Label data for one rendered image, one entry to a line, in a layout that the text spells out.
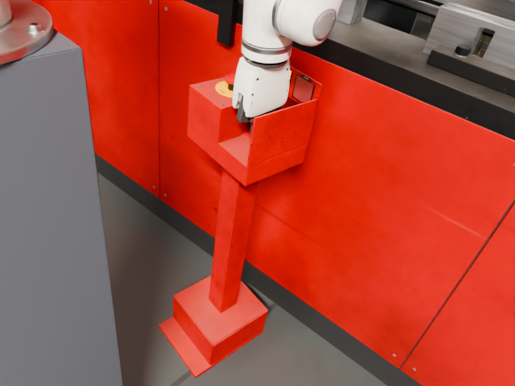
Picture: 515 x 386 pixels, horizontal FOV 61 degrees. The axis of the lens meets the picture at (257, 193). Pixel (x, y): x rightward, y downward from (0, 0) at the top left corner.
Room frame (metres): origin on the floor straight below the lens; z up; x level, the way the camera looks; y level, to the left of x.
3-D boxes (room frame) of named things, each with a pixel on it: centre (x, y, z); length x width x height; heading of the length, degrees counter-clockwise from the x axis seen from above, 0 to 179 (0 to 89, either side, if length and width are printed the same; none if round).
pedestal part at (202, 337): (0.75, 0.06, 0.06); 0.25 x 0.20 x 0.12; 137
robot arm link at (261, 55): (0.72, 0.03, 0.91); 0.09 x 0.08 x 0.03; 137
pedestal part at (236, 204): (0.77, 0.04, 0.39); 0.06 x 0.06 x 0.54; 47
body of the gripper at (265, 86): (0.72, 0.03, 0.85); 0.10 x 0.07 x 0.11; 137
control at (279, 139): (0.77, 0.04, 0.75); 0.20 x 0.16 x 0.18; 47
